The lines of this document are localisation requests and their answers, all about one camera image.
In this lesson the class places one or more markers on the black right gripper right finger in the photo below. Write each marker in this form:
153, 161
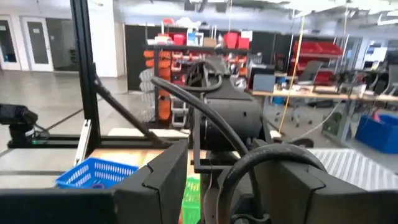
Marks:
326, 205

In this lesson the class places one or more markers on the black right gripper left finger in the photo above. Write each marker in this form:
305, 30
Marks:
93, 208

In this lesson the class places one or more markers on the green plastic basket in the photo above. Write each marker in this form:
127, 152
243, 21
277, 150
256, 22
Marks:
191, 202

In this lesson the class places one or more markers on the blue plastic basket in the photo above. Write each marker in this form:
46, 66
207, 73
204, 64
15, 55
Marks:
93, 174

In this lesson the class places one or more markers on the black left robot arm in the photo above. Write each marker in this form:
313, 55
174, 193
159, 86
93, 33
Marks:
236, 118

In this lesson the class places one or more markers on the blue storage tote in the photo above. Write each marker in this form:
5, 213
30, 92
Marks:
377, 133

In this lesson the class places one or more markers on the wooden workbench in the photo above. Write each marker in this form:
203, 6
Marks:
311, 95

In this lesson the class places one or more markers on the black device with green light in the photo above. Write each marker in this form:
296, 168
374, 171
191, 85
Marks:
17, 121

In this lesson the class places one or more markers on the grey monitor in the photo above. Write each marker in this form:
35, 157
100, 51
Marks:
263, 82

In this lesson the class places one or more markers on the shelf rack with orange bins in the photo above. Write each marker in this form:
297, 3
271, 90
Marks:
174, 68

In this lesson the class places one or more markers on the red bin rack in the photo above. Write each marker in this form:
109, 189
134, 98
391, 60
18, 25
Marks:
317, 53

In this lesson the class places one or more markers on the white door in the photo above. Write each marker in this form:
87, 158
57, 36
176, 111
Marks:
37, 43

